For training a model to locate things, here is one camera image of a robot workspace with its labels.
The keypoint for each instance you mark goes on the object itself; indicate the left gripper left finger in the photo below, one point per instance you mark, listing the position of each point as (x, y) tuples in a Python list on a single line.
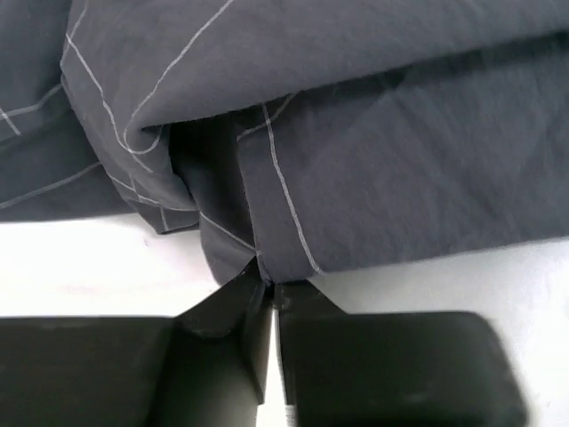
[(240, 309)]

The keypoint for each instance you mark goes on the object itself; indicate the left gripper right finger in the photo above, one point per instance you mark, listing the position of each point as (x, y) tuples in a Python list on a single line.
[(292, 299)]

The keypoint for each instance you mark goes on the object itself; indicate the dark grey checked pillowcase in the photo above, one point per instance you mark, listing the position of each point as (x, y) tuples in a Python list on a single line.
[(312, 136)]

